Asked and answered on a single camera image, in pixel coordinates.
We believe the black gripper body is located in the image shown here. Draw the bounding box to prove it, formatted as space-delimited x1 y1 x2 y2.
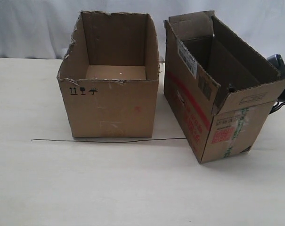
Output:
267 54 285 114

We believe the red-printed cardboard box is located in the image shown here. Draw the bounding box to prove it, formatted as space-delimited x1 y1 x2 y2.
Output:
164 11 285 163

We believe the large open cardboard box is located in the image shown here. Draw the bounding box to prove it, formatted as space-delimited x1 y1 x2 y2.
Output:
57 11 160 138

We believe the thin dark line on table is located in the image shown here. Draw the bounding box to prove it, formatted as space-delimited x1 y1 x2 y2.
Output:
30 137 186 144

